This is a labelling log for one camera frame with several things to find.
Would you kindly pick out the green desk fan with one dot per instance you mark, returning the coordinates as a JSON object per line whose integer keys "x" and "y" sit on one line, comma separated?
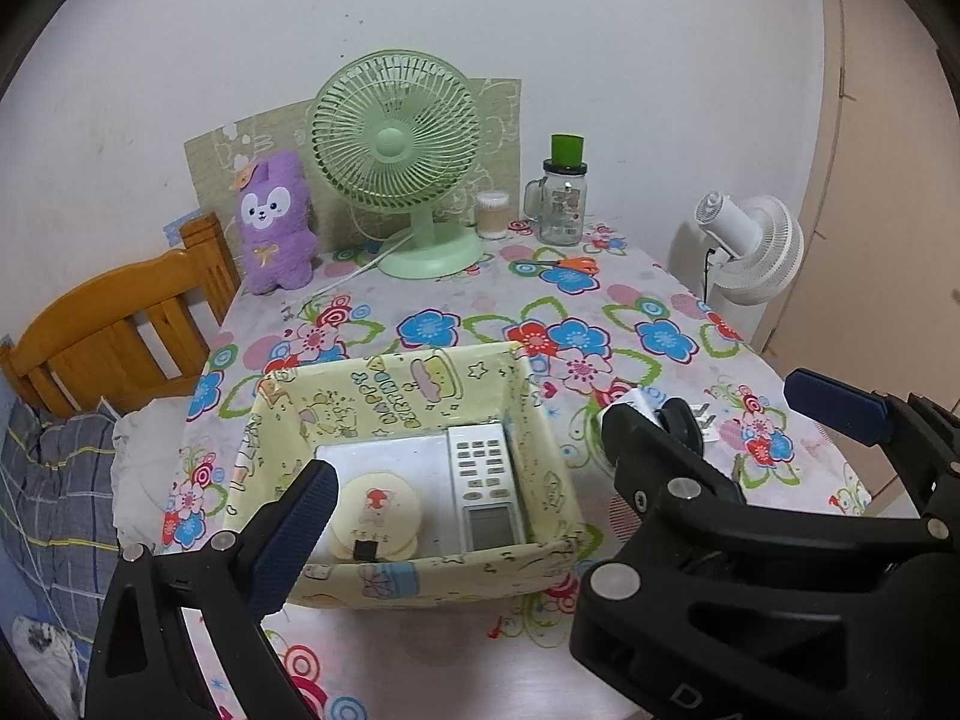
{"x": 396, "y": 142}

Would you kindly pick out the white flat box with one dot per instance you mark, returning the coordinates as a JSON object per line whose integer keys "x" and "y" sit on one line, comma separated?
{"x": 405, "y": 461}

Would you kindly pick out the round cream bear-print disc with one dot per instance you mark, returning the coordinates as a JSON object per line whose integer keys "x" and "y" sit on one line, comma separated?
{"x": 375, "y": 510}

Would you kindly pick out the glass mug jar green lid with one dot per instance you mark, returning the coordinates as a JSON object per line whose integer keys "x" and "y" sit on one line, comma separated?
{"x": 561, "y": 202}

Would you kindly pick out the wooden bed headboard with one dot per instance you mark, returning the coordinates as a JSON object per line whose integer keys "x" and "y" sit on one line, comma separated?
{"x": 97, "y": 315}

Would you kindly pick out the floral tablecloth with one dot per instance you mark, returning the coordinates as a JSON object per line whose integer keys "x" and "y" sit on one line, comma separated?
{"x": 450, "y": 307}

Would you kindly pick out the white printed cloth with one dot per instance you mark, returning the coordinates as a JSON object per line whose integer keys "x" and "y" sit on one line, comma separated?
{"x": 41, "y": 645}

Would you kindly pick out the blue patterned paper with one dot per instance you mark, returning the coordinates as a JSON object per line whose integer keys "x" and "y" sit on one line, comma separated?
{"x": 174, "y": 229}

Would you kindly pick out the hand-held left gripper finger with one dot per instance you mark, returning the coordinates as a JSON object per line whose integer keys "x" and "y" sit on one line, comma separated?
{"x": 292, "y": 540}

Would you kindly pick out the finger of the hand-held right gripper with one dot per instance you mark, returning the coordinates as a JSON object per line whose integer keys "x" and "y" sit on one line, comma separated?
{"x": 652, "y": 476}
{"x": 840, "y": 409}

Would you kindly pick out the white remote control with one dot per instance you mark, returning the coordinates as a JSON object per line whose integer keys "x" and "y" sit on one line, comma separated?
{"x": 480, "y": 465}

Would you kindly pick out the white pillow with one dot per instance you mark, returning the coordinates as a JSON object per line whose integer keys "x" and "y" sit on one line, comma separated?
{"x": 146, "y": 450}

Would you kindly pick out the beige patterned wall sheet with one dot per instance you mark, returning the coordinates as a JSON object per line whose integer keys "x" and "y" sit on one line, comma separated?
{"x": 217, "y": 165}

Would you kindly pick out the clear cotton swab container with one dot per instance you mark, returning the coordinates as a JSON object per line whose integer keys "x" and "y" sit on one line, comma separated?
{"x": 493, "y": 217}

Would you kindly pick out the purple plush toy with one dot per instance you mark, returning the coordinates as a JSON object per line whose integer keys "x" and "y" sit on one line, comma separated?
{"x": 274, "y": 240}

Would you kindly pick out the white power adapter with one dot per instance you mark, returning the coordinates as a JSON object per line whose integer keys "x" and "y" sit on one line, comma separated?
{"x": 637, "y": 401}

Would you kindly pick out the plaid pillow and bedding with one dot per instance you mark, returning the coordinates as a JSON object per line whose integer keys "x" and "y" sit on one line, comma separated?
{"x": 52, "y": 480}

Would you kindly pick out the white clip fan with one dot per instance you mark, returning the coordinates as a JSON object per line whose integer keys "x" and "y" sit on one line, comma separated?
{"x": 750, "y": 240}

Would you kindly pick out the beige wooden door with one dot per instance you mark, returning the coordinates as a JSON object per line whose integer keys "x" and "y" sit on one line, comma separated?
{"x": 885, "y": 202}

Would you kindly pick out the yellow fabric storage box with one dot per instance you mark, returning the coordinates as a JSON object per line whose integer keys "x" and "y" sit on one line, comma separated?
{"x": 450, "y": 577}

